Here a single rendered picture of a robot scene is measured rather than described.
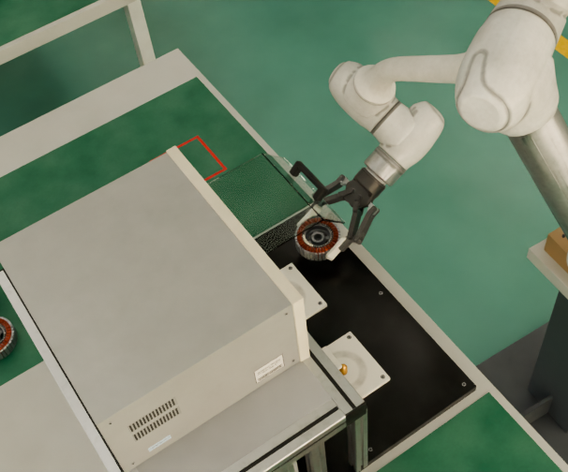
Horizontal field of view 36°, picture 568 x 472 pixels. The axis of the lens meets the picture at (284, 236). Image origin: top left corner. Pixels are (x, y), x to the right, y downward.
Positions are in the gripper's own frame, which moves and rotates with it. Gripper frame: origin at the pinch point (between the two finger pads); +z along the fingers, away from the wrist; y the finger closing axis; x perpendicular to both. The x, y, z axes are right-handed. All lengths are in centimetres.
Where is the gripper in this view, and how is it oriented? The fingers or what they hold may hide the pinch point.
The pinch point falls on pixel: (319, 237)
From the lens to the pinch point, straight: 214.2
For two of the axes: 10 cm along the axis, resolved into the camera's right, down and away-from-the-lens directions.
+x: -4.8, -2.6, -8.4
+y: -5.7, -6.3, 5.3
